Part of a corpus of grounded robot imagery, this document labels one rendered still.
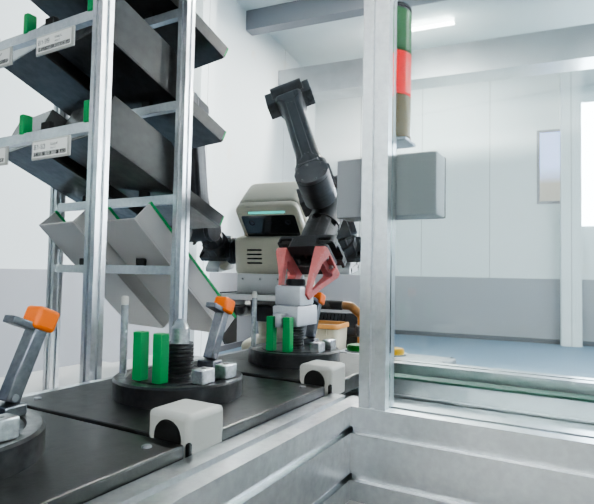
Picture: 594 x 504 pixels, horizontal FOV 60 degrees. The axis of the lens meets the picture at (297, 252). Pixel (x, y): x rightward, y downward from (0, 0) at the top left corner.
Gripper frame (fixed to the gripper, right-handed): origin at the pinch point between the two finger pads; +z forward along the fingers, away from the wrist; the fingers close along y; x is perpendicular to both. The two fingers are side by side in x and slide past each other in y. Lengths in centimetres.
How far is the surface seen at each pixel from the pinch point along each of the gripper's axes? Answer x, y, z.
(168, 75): -27.5, -21.8, -24.3
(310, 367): -3.4, 8.9, 14.4
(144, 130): -24.1, -22.8, -13.6
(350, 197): -17.8, 14.9, -0.4
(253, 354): 1.2, -3.6, 10.7
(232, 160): 292, -404, -472
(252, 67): 231, -408, -628
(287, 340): 0.6, 1.5, 8.3
